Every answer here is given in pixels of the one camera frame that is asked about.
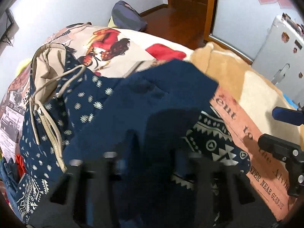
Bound white cabinet with stickers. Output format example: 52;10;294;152
252;15;303;107

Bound blue denim jeans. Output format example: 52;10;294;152
1;158;20;210

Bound wall mounted dark monitor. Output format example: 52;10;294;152
1;9;19;46

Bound grey blue bag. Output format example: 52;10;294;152
111;0;147;31

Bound navy patterned hooded garment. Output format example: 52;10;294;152
17;44;250;227

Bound white sliding wardrobe door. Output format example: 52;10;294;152
211;0;303;60

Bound beige fleece blanket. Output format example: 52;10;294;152
190;42;303;146

